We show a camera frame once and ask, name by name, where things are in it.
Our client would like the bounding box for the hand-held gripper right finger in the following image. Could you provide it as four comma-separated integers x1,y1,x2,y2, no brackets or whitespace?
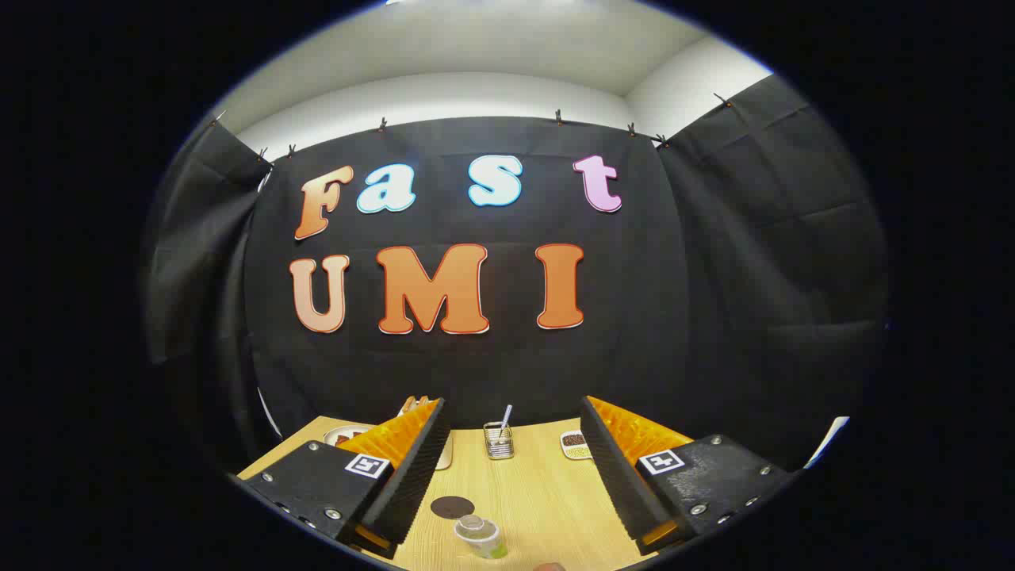
579,395,798,554

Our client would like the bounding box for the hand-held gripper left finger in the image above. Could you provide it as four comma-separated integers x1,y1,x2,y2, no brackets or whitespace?
230,399,451,556

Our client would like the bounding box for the clear plastic juice bottle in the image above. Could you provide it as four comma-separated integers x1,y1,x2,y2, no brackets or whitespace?
454,514,508,561

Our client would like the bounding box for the wooden table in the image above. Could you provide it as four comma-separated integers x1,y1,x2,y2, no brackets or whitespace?
238,416,699,571

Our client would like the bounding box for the white sheet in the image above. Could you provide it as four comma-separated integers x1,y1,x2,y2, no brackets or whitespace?
805,416,851,469

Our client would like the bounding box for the metal wire utensil holder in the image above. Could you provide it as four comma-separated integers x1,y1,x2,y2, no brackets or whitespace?
484,422,515,461

